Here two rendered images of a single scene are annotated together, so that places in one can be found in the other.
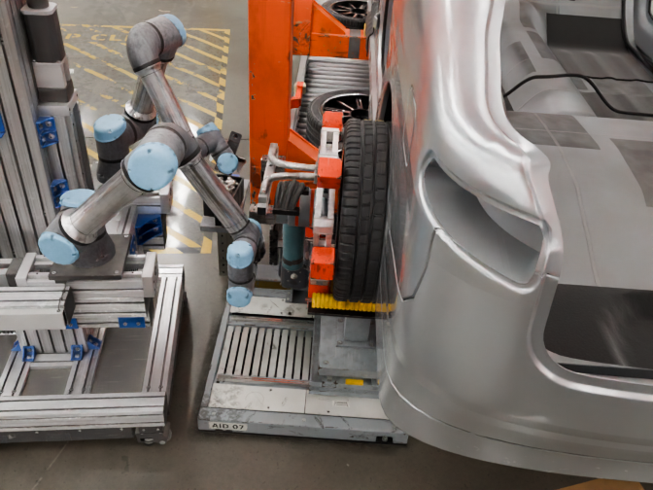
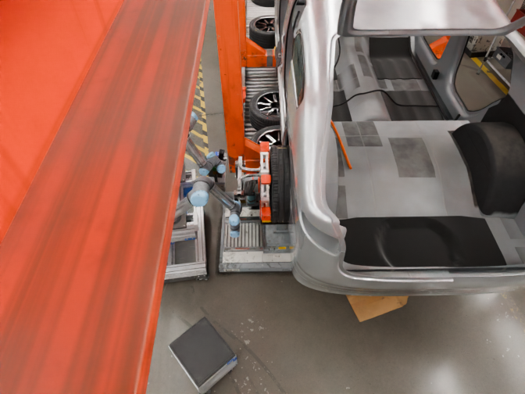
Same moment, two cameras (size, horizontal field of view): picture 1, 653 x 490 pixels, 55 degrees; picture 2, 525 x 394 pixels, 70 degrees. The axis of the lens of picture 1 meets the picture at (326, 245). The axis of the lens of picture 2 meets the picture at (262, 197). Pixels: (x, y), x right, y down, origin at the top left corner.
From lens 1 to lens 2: 112 cm
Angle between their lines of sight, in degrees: 13
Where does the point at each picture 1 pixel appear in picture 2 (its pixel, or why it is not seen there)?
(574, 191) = (369, 172)
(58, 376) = not seen: hidden behind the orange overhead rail
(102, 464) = (183, 290)
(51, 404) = not seen: hidden behind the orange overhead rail
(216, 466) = (229, 286)
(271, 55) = (234, 115)
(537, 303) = (339, 258)
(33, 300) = not seen: hidden behind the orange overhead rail
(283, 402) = (253, 258)
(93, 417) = (178, 274)
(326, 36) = (254, 56)
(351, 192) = (275, 187)
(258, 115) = (230, 137)
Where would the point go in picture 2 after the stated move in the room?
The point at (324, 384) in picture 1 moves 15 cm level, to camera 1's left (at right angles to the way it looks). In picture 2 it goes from (269, 249) to (254, 249)
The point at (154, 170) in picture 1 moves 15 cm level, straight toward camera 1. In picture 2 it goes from (201, 201) to (205, 217)
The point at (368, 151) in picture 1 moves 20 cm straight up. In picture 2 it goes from (281, 168) to (282, 148)
